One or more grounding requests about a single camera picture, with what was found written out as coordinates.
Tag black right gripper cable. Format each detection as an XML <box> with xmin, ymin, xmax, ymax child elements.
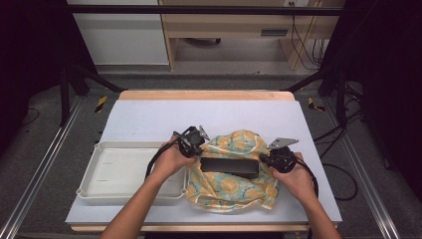
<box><xmin>295</xmin><ymin>156</ymin><xmax>359</xmax><ymax>202</ymax></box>

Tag yellow clamp right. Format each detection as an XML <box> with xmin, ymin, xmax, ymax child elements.
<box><xmin>307</xmin><ymin>97</ymin><xmax>326</xmax><ymax>113</ymax></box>

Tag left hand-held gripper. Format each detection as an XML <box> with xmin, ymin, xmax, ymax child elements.
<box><xmin>172</xmin><ymin>124</ymin><xmax>211</xmax><ymax>158</ymax></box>

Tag black metal stand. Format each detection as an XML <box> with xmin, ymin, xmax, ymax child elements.
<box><xmin>282</xmin><ymin>63</ymin><xmax>349</xmax><ymax>128</ymax></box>
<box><xmin>59</xmin><ymin>64</ymin><xmax>125</xmax><ymax>127</ymax></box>

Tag yellow floral patterned cloth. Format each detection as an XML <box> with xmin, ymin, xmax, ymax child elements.
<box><xmin>185</xmin><ymin>128</ymin><xmax>280</xmax><ymax>211</ymax></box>

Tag aluminium rail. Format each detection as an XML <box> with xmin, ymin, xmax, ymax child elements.
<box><xmin>0</xmin><ymin>96</ymin><xmax>84</xmax><ymax>239</ymax></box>
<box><xmin>322</xmin><ymin>98</ymin><xmax>402</xmax><ymax>239</ymax></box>

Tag yellow clamp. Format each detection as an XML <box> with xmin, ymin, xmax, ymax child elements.
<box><xmin>307</xmin><ymin>97</ymin><xmax>326</xmax><ymax>113</ymax></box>
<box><xmin>95</xmin><ymin>95</ymin><xmax>108</xmax><ymax>114</ymax></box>

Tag yellow clamp left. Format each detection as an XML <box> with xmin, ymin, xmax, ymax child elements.
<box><xmin>95</xmin><ymin>95</ymin><xmax>108</xmax><ymax>114</ymax></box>

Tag black floor cables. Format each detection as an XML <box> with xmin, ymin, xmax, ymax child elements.
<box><xmin>313</xmin><ymin>83</ymin><xmax>364</xmax><ymax>160</ymax></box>

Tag black cables under desk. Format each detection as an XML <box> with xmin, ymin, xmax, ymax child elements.
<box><xmin>290</xmin><ymin>14</ymin><xmax>329</xmax><ymax>71</ymax></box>

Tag thin black floor cable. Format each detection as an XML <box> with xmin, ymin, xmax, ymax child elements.
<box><xmin>16</xmin><ymin>108</ymin><xmax>41</xmax><ymax>128</ymax></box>

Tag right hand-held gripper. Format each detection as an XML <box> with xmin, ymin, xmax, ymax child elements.
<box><xmin>259</xmin><ymin>137</ymin><xmax>300</xmax><ymax>173</ymax></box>

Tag black horizontal frame bar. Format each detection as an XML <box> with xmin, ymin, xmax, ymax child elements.
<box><xmin>66</xmin><ymin>4</ymin><xmax>346</xmax><ymax>17</ymax></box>

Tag light wooden desk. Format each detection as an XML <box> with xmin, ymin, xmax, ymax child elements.
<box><xmin>158</xmin><ymin>0</ymin><xmax>346</xmax><ymax>72</ymax></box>

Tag white cabinet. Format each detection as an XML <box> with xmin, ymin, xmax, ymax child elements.
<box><xmin>68</xmin><ymin>0</ymin><xmax>170</xmax><ymax>67</ymax></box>

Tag person's left hand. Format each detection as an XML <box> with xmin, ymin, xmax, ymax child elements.
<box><xmin>150</xmin><ymin>133</ymin><xmax>198</xmax><ymax>182</ymax></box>

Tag white table mat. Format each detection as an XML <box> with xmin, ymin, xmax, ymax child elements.
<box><xmin>65</xmin><ymin>99</ymin><xmax>342</xmax><ymax>225</ymax></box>

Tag black rectangular object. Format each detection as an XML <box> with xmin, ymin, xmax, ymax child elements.
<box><xmin>199</xmin><ymin>156</ymin><xmax>261</xmax><ymax>179</ymax></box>

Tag person's right hand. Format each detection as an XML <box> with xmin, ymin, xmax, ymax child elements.
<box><xmin>269</xmin><ymin>151</ymin><xmax>317</xmax><ymax>204</ymax></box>

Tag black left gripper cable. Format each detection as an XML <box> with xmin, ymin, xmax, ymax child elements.
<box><xmin>144</xmin><ymin>140</ymin><xmax>182</xmax><ymax>180</ymax></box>

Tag white plastic tray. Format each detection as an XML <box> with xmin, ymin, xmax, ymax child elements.
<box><xmin>76</xmin><ymin>139</ymin><xmax>189</xmax><ymax>206</ymax></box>

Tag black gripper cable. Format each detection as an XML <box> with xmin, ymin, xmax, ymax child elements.
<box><xmin>144</xmin><ymin>140</ymin><xmax>182</xmax><ymax>180</ymax></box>
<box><xmin>295</xmin><ymin>156</ymin><xmax>359</xmax><ymax>202</ymax></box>

